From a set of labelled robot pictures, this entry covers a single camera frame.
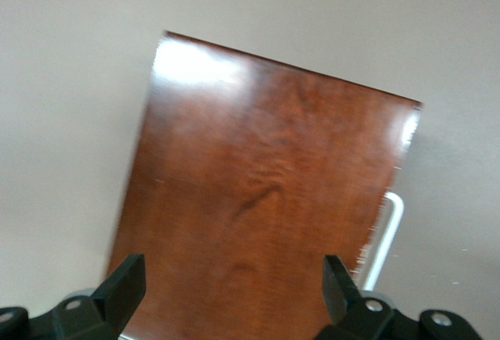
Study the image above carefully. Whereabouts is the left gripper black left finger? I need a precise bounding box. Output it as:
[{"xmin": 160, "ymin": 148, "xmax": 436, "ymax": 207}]
[{"xmin": 0, "ymin": 252, "xmax": 147, "ymax": 340}]

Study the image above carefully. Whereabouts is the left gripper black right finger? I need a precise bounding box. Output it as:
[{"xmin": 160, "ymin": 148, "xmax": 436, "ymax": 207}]
[{"xmin": 315, "ymin": 253, "xmax": 480, "ymax": 340}]

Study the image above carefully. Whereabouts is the white metal drawer handle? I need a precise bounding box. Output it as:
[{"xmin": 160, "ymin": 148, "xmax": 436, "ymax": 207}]
[{"xmin": 360, "ymin": 191, "xmax": 405, "ymax": 292}]

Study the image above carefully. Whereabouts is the dark red-brown wooden cabinet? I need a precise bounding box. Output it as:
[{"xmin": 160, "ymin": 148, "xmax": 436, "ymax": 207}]
[{"xmin": 104, "ymin": 30, "xmax": 426, "ymax": 340}]

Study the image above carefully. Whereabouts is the brown table cover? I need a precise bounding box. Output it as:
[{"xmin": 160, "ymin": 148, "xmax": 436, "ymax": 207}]
[{"xmin": 0, "ymin": 0, "xmax": 500, "ymax": 340}]

